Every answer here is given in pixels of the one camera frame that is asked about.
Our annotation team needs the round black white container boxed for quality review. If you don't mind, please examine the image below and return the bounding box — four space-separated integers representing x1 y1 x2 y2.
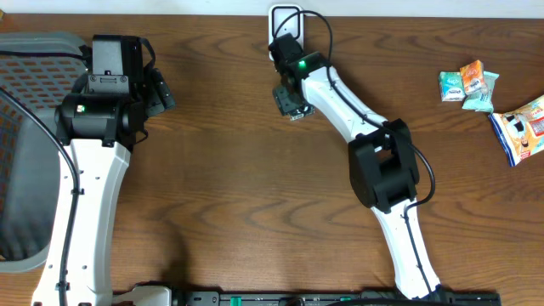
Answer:
289 105 315 121

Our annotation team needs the teal gum box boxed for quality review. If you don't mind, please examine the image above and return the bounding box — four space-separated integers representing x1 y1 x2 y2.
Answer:
439 71 467 102

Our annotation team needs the orange snack packet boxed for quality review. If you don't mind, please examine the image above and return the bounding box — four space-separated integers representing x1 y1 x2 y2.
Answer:
460 60 487 95

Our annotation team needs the teal small snack packet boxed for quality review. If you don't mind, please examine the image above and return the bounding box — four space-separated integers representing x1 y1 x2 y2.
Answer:
462 71 500 113

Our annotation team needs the cream snack bag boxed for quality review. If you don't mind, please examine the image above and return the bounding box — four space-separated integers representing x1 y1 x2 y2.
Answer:
488 96 543 167

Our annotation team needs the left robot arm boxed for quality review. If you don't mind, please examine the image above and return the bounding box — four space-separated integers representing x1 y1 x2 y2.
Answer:
31 35 175 306

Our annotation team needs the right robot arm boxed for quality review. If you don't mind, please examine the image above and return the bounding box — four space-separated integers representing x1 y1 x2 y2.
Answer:
269 34 440 299

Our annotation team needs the white barcode scanner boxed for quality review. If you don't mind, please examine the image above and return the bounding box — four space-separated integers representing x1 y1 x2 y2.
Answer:
268 3 304 46

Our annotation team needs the grey plastic shopping basket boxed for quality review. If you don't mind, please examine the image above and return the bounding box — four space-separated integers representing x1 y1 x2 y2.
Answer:
1 32 86 273

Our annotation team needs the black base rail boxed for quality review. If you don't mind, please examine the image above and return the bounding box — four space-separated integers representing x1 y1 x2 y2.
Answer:
113 290 502 306

